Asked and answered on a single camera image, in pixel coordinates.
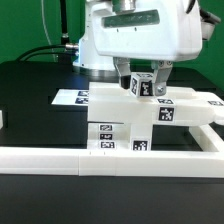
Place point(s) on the white chair back frame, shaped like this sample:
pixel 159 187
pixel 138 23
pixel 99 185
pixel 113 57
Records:
pixel 179 106

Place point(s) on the white tagged nut cube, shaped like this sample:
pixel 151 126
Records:
pixel 141 84

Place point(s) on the white U-shaped fence frame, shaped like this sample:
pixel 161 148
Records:
pixel 54 142

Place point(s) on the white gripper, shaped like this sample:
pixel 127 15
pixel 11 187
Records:
pixel 168 30

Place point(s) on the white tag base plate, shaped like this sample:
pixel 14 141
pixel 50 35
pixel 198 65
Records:
pixel 71 97

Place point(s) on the white chair seat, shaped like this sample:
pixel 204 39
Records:
pixel 138 137

